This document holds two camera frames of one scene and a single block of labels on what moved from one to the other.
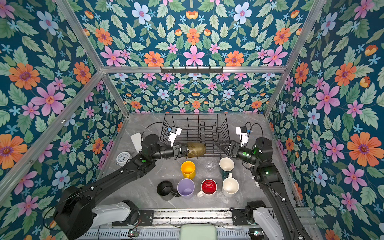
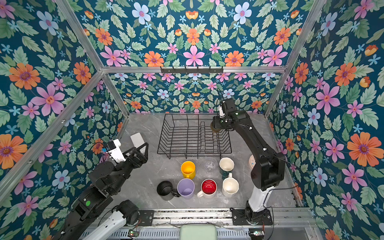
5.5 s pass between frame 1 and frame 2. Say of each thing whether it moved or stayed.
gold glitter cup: moved
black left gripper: moved
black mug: stayed
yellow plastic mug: stayed
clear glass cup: stayed
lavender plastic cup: stayed
